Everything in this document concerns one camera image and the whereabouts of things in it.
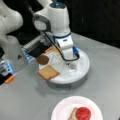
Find brown meat patty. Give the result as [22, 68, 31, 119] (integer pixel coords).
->
[36, 55, 49, 65]

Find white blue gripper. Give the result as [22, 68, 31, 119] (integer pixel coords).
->
[54, 34, 79, 61]

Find toasted bread slice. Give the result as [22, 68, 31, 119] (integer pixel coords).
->
[38, 66, 59, 80]
[68, 108, 82, 120]

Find small orange block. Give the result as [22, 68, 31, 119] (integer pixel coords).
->
[5, 76, 15, 84]

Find white divided serving tray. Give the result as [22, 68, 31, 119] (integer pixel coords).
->
[39, 49, 90, 84]

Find red tomato slice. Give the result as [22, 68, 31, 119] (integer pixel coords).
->
[76, 107, 91, 120]

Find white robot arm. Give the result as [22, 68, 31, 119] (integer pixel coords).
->
[0, 0, 79, 62]

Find white round plate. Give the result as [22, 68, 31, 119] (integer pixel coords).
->
[50, 95, 104, 120]

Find yellow cheese slice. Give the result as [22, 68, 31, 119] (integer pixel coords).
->
[53, 47, 60, 54]

